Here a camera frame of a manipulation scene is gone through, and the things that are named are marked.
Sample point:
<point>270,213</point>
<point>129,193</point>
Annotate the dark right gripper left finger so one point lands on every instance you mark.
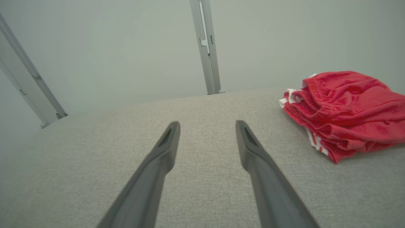
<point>148,177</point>

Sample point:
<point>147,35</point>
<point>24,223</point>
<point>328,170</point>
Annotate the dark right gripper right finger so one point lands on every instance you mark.
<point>269,183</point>

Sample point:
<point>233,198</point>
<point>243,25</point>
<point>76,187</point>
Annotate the red white striped t-shirt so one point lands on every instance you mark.
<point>319,147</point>

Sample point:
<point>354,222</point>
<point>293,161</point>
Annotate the red shorts with white trim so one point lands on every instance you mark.
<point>354,95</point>

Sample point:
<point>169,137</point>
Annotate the grey metal diagonal strut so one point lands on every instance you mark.
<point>28,82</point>

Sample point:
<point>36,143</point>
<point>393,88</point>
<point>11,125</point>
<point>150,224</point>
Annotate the grey metal vertical post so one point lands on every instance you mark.
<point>207,47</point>

